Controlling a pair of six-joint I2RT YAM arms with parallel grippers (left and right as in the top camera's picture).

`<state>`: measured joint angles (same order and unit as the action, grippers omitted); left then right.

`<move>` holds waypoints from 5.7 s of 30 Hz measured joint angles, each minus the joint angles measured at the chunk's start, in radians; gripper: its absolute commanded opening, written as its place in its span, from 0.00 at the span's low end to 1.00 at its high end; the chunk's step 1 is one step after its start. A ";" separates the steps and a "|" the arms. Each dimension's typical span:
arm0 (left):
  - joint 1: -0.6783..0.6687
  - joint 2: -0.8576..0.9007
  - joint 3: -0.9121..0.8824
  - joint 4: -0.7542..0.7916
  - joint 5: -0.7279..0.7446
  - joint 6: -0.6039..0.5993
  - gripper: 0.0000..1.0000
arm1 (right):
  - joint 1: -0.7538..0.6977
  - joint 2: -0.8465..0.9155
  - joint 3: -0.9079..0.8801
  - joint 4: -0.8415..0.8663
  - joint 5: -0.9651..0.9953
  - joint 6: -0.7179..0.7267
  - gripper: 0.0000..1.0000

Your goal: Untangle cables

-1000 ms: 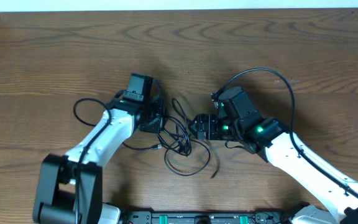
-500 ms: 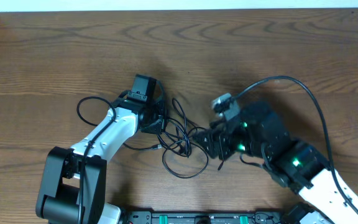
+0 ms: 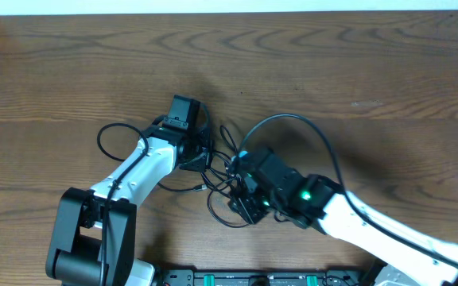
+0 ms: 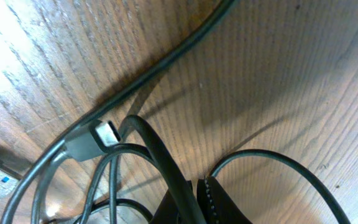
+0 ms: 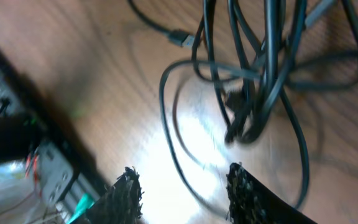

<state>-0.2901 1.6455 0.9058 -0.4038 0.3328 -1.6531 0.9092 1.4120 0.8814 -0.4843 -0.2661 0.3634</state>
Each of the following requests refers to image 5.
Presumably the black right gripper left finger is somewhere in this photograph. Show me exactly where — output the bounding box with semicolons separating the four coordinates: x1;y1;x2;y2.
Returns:
85;167;143;224

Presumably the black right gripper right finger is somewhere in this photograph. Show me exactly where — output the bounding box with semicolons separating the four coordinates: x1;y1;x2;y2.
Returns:
226;162;314;224

